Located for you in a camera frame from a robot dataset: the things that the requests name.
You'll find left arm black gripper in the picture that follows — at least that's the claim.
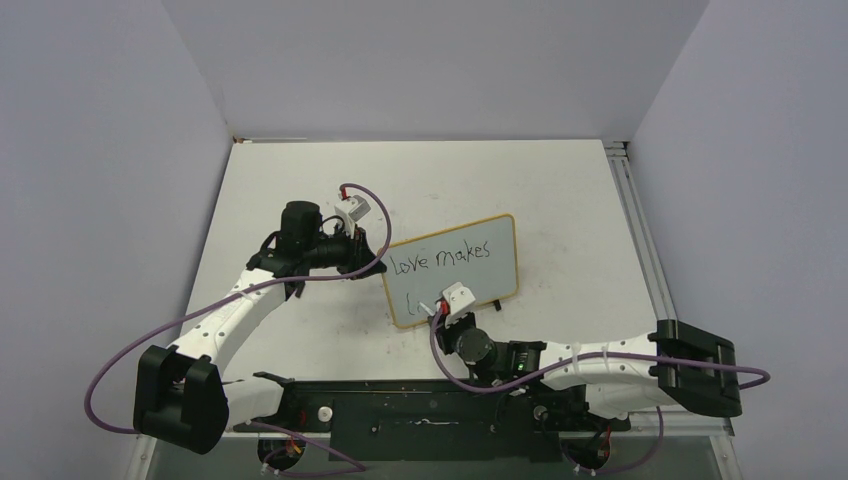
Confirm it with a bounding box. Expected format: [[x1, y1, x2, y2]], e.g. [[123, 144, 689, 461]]
[[304, 222, 386, 281]]

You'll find white whiteboard marker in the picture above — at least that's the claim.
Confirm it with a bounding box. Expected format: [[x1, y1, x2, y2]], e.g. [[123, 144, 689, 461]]
[[418, 302, 437, 317]]

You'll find yellow framed small whiteboard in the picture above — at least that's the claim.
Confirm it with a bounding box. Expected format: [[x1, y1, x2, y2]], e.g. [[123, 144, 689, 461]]
[[382, 214, 519, 329]]

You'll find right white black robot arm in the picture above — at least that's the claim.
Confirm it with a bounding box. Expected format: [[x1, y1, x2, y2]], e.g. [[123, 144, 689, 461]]
[[416, 282, 742, 428]]

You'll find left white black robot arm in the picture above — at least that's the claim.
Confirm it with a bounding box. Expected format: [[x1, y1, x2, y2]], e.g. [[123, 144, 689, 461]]
[[133, 195, 386, 454]]

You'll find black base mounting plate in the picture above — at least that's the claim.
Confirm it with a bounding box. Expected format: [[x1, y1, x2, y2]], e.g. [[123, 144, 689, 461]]
[[264, 379, 631, 463]]

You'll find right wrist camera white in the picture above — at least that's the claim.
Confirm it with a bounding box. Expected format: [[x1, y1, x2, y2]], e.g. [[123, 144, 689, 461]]
[[439, 282, 477, 326]]

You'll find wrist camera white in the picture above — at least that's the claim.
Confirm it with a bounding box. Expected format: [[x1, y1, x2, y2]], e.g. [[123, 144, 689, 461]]
[[439, 282, 477, 326], [334, 195, 371, 237]]

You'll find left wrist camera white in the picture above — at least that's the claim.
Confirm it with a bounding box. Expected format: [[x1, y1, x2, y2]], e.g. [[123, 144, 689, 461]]
[[334, 195, 371, 237]]

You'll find aluminium rail right side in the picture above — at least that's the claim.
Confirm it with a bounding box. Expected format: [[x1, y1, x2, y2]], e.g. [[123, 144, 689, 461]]
[[603, 141, 678, 320]]

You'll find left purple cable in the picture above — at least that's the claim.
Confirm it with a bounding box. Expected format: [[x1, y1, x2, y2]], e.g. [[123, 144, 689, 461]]
[[84, 183, 393, 478]]

